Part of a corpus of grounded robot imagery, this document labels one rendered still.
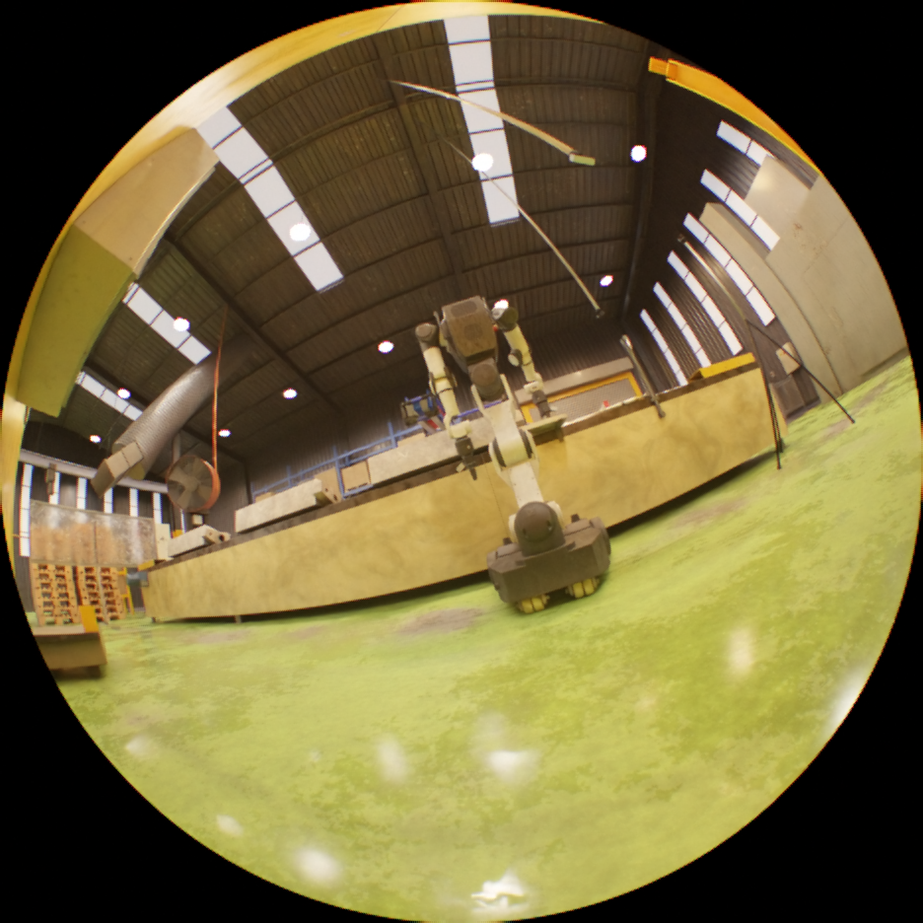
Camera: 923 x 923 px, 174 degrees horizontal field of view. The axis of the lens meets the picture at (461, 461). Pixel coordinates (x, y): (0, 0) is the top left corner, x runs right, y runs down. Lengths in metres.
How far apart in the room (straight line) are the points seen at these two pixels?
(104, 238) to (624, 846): 1.09
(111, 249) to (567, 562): 1.39
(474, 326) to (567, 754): 1.51
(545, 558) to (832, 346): 5.90
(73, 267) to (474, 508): 2.00
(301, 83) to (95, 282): 8.76
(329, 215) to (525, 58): 7.25
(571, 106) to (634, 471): 10.76
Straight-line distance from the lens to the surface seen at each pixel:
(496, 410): 1.45
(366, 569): 2.09
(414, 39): 9.51
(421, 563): 1.93
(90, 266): 0.82
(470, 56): 9.94
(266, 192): 10.24
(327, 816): 0.48
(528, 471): 1.31
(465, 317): 1.52
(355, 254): 10.64
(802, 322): 6.36
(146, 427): 8.13
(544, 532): 0.95
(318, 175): 9.97
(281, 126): 9.70
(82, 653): 1.70
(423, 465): 1.94
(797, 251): 6.35
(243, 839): 0.50
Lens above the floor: 0.31
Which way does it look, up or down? 14 degrees up
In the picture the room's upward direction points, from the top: 17 degrees counter-clockwise
